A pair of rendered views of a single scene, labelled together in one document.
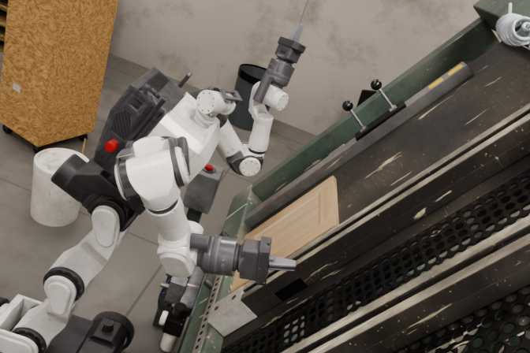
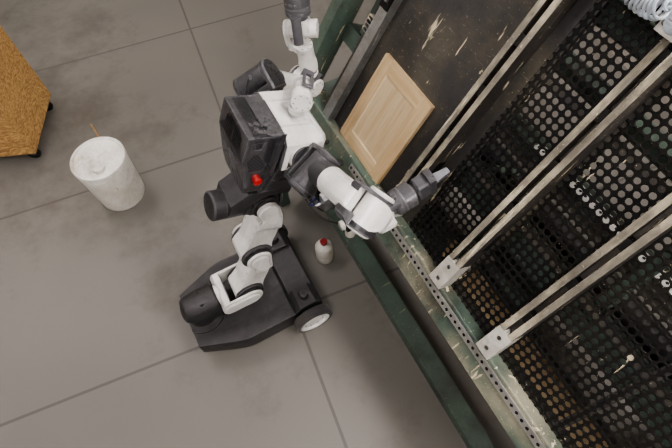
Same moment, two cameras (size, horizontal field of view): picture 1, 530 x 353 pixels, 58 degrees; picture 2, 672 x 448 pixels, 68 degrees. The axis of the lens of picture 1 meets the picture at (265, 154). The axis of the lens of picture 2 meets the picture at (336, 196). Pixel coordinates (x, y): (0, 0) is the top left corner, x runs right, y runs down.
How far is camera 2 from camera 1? 90 cm
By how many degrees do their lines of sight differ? 38
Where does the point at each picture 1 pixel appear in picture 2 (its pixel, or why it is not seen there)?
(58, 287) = (259, 260)
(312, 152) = (335, 25)
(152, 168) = (376, 215)
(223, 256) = (411, 201)
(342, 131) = not seen: outside the picture
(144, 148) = (352, 203)
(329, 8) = not seen: outside the picture
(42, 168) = (94, 178)
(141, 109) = (264, 146)
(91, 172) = (239, 197)
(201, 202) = not seen: hidden behind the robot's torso
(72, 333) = not seen: hidden behind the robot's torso
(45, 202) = (118, 196)
